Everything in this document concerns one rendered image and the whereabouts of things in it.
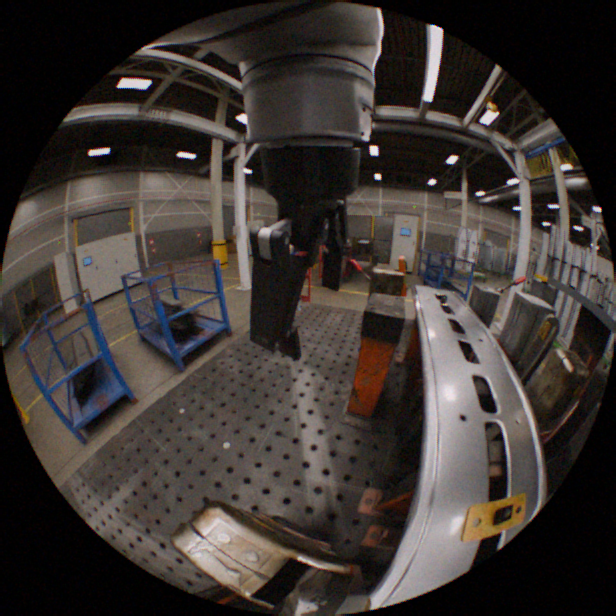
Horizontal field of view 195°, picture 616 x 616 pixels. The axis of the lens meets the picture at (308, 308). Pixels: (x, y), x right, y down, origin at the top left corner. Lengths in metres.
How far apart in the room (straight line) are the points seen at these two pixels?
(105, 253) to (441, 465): 7.79
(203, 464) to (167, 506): 0.16
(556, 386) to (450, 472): 0.21
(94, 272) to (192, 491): 7.40
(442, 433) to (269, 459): 0.39
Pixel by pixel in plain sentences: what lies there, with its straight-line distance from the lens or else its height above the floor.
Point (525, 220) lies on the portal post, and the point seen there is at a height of 1.96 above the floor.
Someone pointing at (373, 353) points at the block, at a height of 0.94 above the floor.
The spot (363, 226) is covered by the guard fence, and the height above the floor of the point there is 1.53.
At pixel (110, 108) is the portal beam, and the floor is 3.45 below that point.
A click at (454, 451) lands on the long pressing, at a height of 1.00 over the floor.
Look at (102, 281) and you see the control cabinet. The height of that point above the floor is 0.60.
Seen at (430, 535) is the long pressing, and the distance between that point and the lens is 0.19.
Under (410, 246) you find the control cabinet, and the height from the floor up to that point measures 0.97.
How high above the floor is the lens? 1.16
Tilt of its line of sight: 24 degrees down
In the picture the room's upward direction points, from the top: straight up
